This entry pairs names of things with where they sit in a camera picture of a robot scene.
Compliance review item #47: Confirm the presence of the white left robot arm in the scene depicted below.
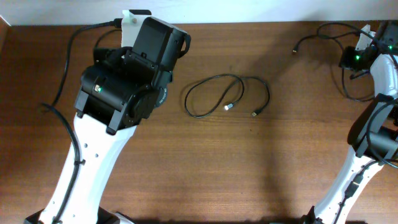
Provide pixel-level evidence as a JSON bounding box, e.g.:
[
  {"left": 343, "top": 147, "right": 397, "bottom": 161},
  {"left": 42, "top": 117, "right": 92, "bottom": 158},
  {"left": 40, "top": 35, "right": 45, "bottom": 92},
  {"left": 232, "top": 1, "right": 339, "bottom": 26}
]
[{"left": 25, "top": 11, "right": 191, "bottom": 223}]

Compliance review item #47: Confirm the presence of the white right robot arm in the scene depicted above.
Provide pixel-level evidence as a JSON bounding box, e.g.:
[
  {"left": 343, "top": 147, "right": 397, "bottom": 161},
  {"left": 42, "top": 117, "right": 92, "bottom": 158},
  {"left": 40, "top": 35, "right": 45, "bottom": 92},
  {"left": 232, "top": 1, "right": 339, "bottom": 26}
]
[{"left": 300, "top": 20, "right": 397, "bottom": 224}]

